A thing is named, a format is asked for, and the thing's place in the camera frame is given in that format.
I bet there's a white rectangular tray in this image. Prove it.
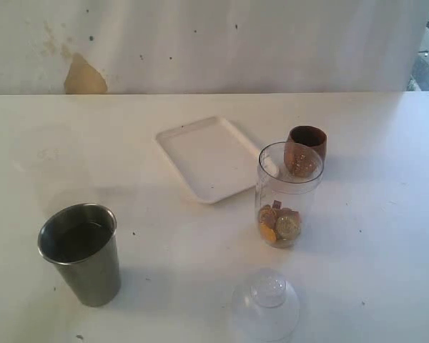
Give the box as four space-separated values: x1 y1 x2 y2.
155 116 260 204

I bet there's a clear plastic shaker body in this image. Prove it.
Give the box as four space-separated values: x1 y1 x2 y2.
255 141 324 233

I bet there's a brown wooden cup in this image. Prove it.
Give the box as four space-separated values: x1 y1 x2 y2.
284 125 327 178

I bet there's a clear plastic shaker lid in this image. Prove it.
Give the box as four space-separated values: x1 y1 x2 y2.
231 268 300 342

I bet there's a stainless steel cup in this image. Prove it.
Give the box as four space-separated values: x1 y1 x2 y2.
37 203 121 307

